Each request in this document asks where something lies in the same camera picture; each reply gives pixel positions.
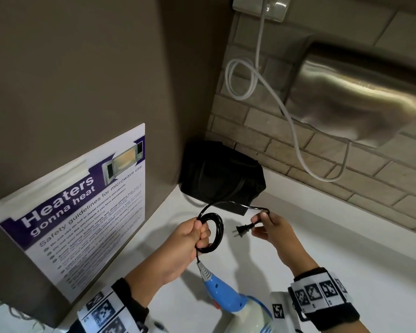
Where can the person's left hand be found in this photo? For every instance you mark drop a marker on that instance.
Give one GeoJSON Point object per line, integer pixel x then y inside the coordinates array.
{"type": "Point", "coordinates": [173, 253]}

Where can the person's right hand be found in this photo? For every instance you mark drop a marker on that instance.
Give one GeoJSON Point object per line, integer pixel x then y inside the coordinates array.
{"type": "Point", "coordinates": [284, 246]}

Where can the blue white hair dryer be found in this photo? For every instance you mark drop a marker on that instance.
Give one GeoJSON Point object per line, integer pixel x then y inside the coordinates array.
{"type": "Point", "coordinates": [222, 294]}

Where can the black fabric bag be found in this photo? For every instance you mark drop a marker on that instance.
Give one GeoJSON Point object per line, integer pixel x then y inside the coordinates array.
{"type": "Point", "coordinates": [222, 169]}

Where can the white purple safety poster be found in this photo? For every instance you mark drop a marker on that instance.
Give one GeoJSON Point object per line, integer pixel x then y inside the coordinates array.
{"type": "Point", "coordinates": [83, 221]}

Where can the light grey shirt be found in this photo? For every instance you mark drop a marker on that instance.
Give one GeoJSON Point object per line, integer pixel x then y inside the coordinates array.
{"type": "Point", "coordinates": [3, 315]}

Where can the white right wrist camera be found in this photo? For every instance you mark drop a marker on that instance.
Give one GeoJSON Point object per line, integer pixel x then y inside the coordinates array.
{"type": "Point", "coordinates": [280, 312]}

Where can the steel wall hand dryer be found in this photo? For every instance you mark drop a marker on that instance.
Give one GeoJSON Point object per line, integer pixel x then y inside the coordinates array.
{"type": "Point", "coordinates": [353, 97]}

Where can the white wall outlet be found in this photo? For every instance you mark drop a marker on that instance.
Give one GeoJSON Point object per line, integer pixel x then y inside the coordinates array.
{"type": "Point", "coordinates": [249, 3]}

